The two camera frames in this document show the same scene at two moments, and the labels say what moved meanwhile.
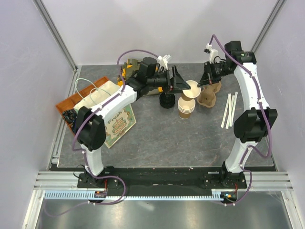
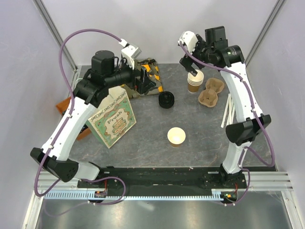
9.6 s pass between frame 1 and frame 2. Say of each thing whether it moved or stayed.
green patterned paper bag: stayed
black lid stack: stayed
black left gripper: moved
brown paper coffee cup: moved
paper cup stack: moved
